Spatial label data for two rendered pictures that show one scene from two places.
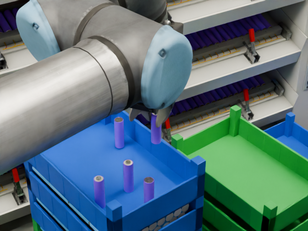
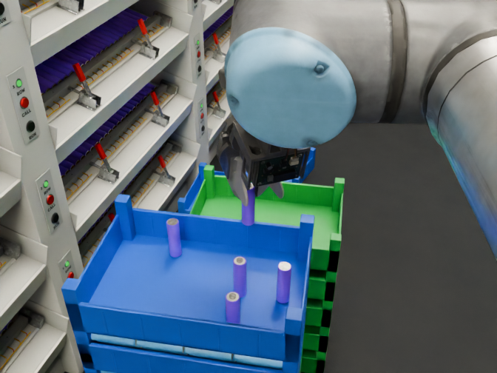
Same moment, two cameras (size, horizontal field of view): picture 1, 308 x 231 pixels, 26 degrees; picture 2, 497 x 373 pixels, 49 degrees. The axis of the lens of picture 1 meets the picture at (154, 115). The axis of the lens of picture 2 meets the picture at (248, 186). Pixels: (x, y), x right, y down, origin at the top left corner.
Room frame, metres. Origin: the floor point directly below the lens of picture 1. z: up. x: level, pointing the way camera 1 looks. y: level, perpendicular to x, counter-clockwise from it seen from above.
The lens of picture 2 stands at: (0.49, 0.39, 1.06)
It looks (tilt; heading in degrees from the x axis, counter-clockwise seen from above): 36 degrees down; 319
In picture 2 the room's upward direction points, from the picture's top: straight up
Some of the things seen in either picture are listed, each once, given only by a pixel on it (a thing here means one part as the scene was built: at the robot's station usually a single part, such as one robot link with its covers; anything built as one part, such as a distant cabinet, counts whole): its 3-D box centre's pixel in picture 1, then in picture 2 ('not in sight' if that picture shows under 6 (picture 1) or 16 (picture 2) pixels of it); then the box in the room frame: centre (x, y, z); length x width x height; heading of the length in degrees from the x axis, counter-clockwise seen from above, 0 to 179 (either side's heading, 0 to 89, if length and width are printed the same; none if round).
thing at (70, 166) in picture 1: (109, 158); (199, 269); (0.95, 0.08, 0.52); 0.30 x 0.20 x 0.08; 39
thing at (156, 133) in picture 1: (156, 126); (248, 203); (0.94, 0.00, 0.60); 0.02 x 0.02 x 0.06
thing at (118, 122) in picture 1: (119, 133); (174, 238); (1.03, 0.07, 0.52); 0.02 x 0.02 x 0.06
